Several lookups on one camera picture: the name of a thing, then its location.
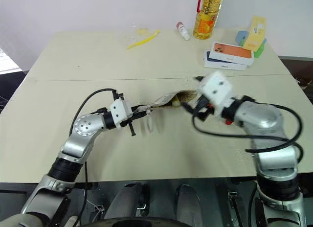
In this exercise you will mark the grey rounded shape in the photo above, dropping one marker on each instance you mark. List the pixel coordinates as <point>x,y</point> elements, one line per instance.
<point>124,202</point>
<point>188,203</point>

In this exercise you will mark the yellow paper carton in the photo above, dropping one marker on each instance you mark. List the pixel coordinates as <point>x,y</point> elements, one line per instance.
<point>256,33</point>

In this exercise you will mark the yellow cooking oil bottle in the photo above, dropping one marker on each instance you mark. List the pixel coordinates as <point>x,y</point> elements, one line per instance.
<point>207,15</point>

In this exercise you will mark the light blue block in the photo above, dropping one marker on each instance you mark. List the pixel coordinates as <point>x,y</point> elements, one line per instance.
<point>240,37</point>

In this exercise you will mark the crumpled clear plastic wrap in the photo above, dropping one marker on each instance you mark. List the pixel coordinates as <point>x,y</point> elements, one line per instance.
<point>142,31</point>

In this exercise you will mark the orange print phone box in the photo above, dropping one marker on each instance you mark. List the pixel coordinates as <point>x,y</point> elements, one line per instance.
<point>231,53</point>

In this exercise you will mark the pale yellow highlighter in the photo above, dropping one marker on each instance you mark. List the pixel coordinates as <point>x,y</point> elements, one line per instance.
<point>176,103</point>

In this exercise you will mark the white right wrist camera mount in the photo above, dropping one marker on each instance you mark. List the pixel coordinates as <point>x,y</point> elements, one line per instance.
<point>215,88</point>

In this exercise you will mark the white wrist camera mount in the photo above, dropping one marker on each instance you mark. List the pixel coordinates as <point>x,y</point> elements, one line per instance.
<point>119,112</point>
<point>215,88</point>

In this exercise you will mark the clear grid pouch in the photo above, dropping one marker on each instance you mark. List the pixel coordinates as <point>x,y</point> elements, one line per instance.
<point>166,99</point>

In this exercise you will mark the blue print phone box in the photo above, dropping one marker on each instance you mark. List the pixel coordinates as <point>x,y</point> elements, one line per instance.
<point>220,64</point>

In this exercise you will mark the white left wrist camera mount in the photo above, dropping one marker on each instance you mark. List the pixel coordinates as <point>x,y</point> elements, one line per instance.
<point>119,112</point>

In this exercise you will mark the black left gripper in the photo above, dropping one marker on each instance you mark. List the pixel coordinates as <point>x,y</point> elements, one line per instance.
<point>127,121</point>

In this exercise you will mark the small white pink-capped bottle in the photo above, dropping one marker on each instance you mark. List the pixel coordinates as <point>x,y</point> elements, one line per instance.
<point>183,31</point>

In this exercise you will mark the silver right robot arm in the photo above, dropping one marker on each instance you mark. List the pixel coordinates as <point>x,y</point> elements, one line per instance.
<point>262,119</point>

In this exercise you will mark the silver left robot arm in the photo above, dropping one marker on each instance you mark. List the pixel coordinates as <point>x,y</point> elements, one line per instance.
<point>84,125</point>

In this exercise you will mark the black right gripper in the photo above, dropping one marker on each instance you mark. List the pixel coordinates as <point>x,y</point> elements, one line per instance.
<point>204,109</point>

